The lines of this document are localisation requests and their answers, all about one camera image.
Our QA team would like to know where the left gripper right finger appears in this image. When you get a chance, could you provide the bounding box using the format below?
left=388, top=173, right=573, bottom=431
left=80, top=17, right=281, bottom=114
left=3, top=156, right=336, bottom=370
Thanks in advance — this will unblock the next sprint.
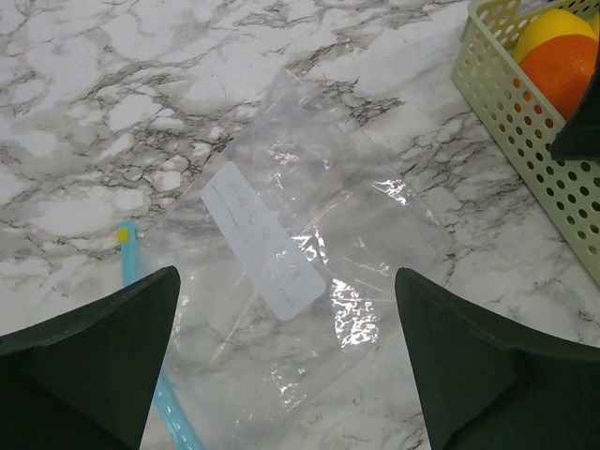
left=395, top=268, right=599, bottom=449

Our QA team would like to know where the orange toy orange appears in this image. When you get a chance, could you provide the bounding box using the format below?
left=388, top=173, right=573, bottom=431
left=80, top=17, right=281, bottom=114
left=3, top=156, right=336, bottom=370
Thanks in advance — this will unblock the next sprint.
left=518, top=35, right=598, bottom=120

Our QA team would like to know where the green perforated plastic basket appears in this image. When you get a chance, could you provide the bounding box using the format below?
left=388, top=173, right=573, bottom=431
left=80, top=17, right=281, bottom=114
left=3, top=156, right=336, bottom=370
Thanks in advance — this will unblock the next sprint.
left=451, top=1, right=599, bottom=279

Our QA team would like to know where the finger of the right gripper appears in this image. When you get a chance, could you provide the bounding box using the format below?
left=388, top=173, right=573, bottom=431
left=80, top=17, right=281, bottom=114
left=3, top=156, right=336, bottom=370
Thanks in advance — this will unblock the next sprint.
left=550, top=69, right=600, bottom=162

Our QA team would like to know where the yellow toy lemon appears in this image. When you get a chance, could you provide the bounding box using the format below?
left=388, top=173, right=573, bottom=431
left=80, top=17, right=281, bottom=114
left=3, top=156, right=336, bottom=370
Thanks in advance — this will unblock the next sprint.
left=514, top=9, right=596, bottom=63

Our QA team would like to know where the clear zip top bag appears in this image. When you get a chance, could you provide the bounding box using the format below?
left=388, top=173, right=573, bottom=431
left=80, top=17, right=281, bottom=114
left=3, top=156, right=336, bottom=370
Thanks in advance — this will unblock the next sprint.
left=119, top=68, right=450, bottom=449

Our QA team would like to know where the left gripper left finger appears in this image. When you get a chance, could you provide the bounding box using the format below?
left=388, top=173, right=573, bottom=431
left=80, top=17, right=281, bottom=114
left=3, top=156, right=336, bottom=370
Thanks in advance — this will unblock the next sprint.
left=1, top=266, right=181, bottom=449

